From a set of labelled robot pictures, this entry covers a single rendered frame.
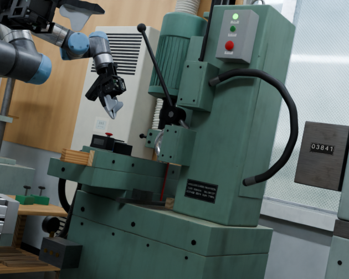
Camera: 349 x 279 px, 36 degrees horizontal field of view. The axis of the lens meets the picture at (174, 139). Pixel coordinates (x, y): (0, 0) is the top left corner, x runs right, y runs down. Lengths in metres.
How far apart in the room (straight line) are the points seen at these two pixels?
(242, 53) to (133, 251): 0.72
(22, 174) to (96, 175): 2.51
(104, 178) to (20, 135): 3.05
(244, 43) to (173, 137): 0.37
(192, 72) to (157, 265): 0.63
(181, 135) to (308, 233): 1.47
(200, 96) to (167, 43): 0.34
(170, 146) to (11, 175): 2.53
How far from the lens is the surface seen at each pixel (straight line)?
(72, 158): 1.66
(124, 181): 1.80
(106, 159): 1.72
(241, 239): 1.78
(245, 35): 1.71
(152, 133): 1.99
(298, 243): 3.05
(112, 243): 1.82
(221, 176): 1.72
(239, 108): 1.72
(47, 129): 4.47
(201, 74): 1.72
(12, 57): 1.24
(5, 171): 4.09
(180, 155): 1.73
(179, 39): 1.97
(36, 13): 1.07
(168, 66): 1.95
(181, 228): 1.65
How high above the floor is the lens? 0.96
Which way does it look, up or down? 2 degrees up
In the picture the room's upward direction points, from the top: 11 degrees clockwise
